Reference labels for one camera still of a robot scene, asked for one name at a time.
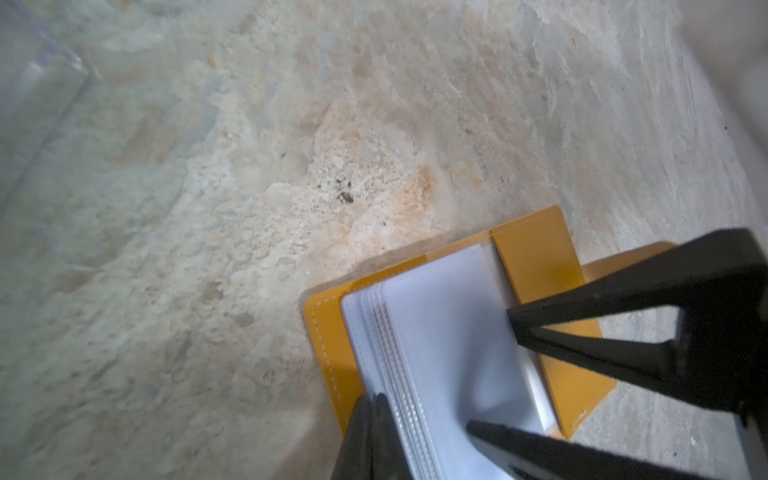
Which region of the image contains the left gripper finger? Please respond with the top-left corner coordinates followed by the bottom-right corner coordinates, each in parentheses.
top-left (331, 393), bottom-right (413, 480)

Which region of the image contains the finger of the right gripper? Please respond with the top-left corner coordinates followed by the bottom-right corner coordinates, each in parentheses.
top-left (508, 228), bottom-right (767, 414)
top-left (466, 420), bottom-right (699, 480)

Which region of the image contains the yellow leather card holder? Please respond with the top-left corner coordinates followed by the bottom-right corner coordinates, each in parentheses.
top-left (304, 207), bottom-right (667, 479)

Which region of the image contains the clear plastic card box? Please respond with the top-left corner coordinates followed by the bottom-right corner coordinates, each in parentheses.
top-left (1, 1), bottom-right (90, 205)

